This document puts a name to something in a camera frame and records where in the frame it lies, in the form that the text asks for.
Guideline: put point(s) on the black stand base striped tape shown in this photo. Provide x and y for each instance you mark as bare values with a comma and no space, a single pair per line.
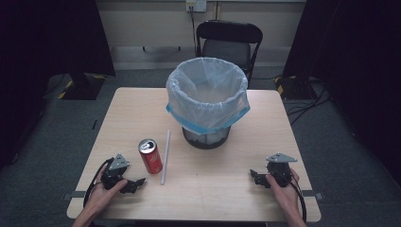
80,88
293,88

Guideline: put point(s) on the person's left hand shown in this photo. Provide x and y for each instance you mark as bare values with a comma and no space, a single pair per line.
102,197

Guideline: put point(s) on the black folding chair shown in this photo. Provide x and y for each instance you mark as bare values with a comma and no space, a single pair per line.
228,42

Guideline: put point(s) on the black mesh waste bin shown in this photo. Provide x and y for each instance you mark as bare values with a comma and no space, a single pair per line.
206,140

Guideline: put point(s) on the white wall socket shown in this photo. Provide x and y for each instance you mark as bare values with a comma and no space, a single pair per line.
196,5

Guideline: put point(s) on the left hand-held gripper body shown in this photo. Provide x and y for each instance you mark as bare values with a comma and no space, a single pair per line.
116,171

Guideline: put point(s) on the black curtain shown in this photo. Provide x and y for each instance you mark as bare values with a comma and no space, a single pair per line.
47,47
356,63

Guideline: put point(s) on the red soda can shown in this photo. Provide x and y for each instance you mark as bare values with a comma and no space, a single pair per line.
150,156

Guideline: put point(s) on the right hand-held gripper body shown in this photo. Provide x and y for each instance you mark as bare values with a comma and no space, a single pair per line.
280,171

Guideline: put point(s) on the person's right hand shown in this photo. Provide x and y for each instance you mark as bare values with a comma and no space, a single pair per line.
285,197

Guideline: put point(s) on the white straw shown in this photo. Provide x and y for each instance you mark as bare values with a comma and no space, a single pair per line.
165,157

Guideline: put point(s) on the translucent bin liner bag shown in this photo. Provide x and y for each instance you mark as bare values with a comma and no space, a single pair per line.
206,94

